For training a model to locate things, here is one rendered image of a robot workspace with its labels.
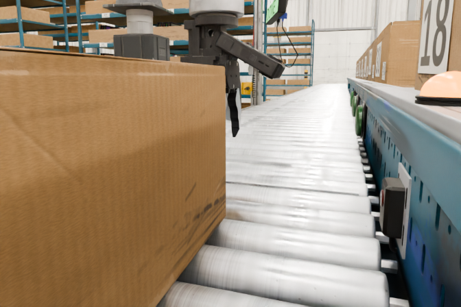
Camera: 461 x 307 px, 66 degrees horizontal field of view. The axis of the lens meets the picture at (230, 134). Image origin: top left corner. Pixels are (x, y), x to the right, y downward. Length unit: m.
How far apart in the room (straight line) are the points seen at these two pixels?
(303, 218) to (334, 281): 0.13
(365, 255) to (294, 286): 0.09
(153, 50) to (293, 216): 1.14
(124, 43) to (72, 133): 1.36
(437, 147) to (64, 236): 0.18
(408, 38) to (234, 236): 0.79
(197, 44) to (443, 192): 0.47
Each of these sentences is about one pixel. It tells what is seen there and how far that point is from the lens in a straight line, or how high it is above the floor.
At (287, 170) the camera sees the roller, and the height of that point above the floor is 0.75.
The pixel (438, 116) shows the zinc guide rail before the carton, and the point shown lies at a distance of 0.22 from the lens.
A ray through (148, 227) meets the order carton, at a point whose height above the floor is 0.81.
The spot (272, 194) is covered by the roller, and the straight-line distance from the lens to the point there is 0.51.
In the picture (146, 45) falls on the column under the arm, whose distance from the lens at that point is 1.48.
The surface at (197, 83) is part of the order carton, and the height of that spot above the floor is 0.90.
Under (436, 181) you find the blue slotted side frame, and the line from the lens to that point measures 0.20.
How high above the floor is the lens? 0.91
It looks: 9 degrees down
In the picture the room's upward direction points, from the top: straight up
